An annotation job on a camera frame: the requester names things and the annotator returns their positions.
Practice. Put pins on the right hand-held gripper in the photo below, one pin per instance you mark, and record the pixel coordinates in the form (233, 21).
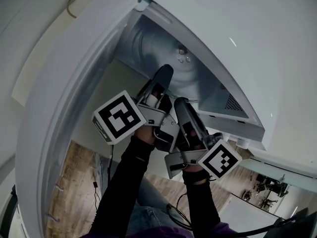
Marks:
(219, 160)

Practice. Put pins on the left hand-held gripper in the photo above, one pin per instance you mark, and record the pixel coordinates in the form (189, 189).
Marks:
(119, 116)

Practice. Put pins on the person's left forearm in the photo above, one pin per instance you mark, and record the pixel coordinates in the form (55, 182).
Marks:
(123, 177)

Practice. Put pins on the person's right forearm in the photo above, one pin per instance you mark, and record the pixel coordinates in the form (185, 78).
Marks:
(200, 202)

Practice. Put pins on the person's legs in jeans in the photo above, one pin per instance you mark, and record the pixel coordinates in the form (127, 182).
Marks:
(148, 207)

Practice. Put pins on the black machinery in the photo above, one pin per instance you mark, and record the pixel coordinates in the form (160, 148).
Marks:
(272, 185)

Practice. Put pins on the person's purple top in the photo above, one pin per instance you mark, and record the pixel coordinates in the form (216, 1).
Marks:
(161, 233)

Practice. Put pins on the black box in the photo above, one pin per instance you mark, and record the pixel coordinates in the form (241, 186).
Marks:
(302, 222)

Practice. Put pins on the black curved bar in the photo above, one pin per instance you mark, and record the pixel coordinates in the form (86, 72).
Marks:
(7, 214)

